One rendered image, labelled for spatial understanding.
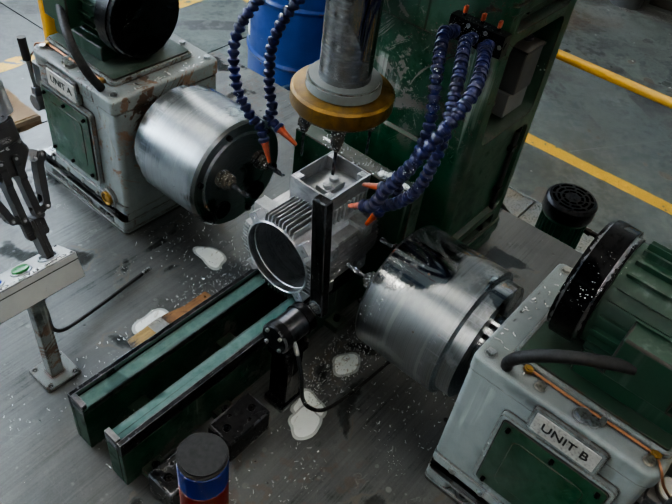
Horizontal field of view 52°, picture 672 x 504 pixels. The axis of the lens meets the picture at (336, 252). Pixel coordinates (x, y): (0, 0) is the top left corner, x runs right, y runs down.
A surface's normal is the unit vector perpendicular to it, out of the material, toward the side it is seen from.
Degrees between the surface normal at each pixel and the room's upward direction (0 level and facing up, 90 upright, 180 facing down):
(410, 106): 90
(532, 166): 0
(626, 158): 0
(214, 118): 9
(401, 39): 90
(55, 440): 0
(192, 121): 25
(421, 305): 47
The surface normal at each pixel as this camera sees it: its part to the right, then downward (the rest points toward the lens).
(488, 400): -0.65, 0.47
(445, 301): -0.25, -0.36
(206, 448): 0.11, -0.71
